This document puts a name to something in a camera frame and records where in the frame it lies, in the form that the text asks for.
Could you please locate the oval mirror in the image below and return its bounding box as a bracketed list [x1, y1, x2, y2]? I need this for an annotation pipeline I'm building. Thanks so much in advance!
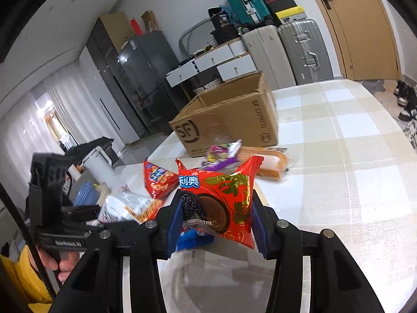
[179, 18, 216, 54]

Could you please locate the blue snack packet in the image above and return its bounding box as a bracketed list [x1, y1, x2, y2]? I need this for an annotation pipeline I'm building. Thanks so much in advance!
[176, 228, 216, 252]

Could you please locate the beige suitcase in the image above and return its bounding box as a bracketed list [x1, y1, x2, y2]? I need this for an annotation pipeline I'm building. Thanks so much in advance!
[241, 24, 297, 90]

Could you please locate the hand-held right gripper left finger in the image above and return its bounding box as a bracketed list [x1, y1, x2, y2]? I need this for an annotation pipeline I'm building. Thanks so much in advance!
[49, 191, 183, 313]

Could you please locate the black round basket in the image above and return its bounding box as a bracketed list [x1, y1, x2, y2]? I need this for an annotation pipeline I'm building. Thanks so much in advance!
[210, 24, 242, 44]

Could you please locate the blue plastic container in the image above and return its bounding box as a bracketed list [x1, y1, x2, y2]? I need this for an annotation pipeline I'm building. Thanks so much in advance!
[73, 180, 105, 207]

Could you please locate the silver suitcase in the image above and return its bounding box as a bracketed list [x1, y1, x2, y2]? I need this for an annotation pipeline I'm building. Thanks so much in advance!
[278, 18, 334, 85]

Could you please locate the plaid tablecloth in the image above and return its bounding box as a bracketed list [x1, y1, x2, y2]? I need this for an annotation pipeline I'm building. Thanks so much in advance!
[114, 78, 417, 313]

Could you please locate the teal suitcase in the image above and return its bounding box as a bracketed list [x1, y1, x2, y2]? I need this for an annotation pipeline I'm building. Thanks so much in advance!
[215, 0, 272, 27]

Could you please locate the white curtain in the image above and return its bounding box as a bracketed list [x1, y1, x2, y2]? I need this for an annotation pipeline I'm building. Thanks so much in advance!
[0, 63, 98, 183]

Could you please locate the person's left hand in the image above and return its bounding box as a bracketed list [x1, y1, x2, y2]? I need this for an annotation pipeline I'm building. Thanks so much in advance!
[34, 245, 81, 283]

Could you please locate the red chips packet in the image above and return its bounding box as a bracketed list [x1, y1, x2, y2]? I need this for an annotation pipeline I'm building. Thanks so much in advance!
[143, 160, 180, 200]

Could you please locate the red cookie snack packet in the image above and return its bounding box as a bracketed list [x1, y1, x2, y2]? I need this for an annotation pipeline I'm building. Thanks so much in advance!
[175, 156, 265, 251]

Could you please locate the yellow black shoe box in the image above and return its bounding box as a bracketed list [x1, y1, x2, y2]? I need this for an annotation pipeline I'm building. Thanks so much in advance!
[274, 5, 307, 26]

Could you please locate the purple snack packet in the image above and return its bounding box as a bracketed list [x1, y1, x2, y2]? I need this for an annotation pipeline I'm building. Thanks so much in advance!
[202, 140, 242, 171]

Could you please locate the cardboard box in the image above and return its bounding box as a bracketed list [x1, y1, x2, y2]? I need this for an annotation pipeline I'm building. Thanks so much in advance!
[169, 72, 280, 159]

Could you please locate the black cable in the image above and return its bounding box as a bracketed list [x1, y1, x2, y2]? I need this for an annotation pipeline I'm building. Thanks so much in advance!
[0, 183, 57, 300]

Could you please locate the white striped snack packet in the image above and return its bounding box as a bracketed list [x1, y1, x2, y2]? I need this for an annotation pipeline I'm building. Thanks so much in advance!
[98, 186, 167, 225]

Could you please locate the yellow-sleeved left forearm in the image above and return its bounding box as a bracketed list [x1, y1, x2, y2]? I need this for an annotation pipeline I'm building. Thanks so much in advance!
[0, 244, 55, 313]

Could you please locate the white bin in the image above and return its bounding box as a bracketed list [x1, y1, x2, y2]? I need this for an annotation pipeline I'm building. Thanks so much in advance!
[81, 147, 119, 190]

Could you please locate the woven basket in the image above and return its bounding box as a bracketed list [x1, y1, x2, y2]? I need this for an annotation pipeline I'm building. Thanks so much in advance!
[194, 75, 225, 96]

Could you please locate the grey refrigerator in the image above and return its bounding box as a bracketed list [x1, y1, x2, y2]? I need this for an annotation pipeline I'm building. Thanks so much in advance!
[117, 30, 190, 137]

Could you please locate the wooden door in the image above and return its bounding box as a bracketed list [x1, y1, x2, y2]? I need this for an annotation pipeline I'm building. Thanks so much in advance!
[300, 0, 401, 82]

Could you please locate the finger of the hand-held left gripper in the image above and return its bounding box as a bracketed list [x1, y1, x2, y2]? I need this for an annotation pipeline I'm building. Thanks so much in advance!
[60, 204, 102, 218]
[65, 219, 141, 235]

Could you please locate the white drawer unit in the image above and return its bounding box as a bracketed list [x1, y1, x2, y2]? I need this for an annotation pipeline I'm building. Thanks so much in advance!
[165, 36, 258, 100]

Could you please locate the black paper bag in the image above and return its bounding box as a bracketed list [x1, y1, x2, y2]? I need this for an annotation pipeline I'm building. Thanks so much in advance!
[208, 7, 233, 30]

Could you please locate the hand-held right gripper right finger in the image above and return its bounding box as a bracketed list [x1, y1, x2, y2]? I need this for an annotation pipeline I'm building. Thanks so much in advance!
[251, 192, 388, 313]

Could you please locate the orange bread packet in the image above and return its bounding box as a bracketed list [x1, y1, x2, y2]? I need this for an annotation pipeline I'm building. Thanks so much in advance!
[236, 146, 290, 182]

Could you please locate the black white sneaker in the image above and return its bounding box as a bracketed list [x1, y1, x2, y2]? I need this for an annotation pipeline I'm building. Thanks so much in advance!
[393, 80, 412, 106]
[398, 86, 417, 122]

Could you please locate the large brown carton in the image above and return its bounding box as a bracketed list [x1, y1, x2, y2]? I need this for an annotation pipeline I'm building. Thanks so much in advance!
[99, 11, 132, 44]

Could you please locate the black tall cabinet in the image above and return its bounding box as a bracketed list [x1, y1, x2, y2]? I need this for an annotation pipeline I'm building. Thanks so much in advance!
[85, 18, 150, 137]

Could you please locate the small brown carton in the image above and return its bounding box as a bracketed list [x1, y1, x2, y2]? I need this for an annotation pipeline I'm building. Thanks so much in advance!
[141, 10, 160, 32]

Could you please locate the grey floor mat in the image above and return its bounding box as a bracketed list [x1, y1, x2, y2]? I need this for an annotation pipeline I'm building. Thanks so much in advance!
[358, 79, 417, 147]

